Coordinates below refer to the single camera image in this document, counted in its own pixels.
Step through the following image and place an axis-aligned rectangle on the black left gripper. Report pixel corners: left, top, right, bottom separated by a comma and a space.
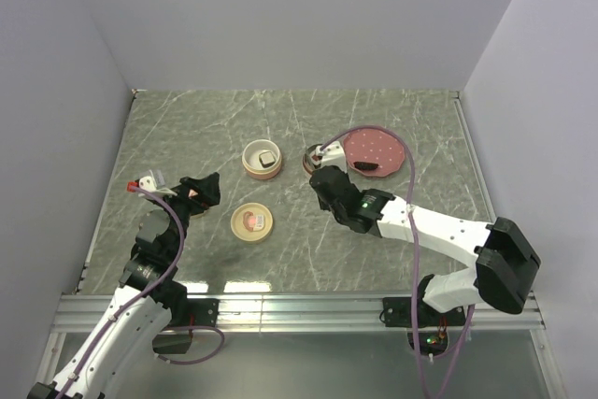
152, 172, 220, 258

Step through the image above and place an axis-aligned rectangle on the brown ridged food piece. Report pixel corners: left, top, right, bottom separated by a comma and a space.
353, 162, 379, 172

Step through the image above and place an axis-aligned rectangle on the cream lid with label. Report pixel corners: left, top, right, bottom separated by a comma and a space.
230, 203, 274, 243

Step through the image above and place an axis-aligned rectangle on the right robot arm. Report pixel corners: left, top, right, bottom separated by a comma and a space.
309, 166, 541, 328

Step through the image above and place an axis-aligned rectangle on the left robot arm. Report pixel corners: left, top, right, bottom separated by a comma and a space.
28, 172, 221, 398

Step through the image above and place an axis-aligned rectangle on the pink octagonal plate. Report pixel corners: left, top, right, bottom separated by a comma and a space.
343, 129, 406, 178

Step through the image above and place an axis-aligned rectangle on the steel bowl red band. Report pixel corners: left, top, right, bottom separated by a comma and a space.
302, 144, 321, 177

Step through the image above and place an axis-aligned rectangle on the pink bowl white inside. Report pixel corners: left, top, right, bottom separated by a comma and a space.
242, 139, 282, 180

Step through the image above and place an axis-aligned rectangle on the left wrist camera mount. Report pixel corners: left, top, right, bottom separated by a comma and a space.
127, 169, 176, 197

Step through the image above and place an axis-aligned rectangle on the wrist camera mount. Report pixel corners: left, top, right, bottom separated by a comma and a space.
312, 141, 347, 172
127, 169, 176, 197

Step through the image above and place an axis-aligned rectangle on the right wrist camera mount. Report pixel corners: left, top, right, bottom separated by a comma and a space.
312, 141, 347, 172

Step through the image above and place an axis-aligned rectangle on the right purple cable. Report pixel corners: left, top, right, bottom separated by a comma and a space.
317, 124, 477, 399

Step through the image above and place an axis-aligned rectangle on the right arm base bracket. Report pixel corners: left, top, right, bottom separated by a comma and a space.
380, 296, 466, 328

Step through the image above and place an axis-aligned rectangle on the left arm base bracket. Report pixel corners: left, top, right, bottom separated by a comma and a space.
152, 297, 224, 361

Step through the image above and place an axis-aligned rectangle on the aluminium front rail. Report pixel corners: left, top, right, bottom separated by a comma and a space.
50, 291, 546, 335

